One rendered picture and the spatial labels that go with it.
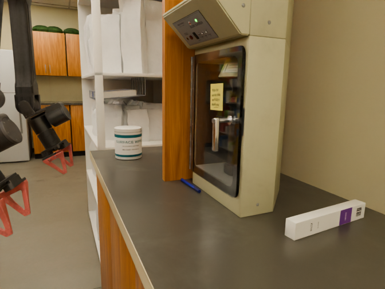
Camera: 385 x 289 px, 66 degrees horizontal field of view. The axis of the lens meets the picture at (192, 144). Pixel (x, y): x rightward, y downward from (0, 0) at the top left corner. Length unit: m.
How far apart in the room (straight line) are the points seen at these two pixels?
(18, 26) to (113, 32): 1.02
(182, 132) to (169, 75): 0.21
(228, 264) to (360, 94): 0.69
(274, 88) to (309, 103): 0.41
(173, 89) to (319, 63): 0.53
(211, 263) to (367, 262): 0.32
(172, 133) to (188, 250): 0.52
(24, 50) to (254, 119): 0.75
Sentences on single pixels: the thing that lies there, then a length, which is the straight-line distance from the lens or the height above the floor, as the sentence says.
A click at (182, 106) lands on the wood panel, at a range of 1.08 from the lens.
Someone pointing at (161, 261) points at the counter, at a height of 0.94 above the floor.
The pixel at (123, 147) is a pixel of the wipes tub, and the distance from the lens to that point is 1.42.
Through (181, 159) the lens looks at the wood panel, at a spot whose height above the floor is 1.02.
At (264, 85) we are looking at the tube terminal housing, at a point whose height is 1.29.
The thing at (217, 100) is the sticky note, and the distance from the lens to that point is 0.86.
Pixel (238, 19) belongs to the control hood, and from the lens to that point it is 0.76.
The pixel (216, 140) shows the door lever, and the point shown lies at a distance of 0.78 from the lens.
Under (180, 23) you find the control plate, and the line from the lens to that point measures 0.95.
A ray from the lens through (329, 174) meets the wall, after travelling 1.16.
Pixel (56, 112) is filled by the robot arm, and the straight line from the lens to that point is 1.09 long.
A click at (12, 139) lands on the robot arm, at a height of 1.18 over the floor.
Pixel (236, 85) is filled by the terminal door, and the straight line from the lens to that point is 0.77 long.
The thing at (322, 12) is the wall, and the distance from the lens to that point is 1.22.
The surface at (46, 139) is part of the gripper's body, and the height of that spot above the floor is 1.10.
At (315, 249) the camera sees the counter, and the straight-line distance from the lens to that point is 0.74.
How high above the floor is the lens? 1.29
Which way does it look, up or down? 11 degrees down
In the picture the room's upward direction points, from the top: 1 degrees clockwise
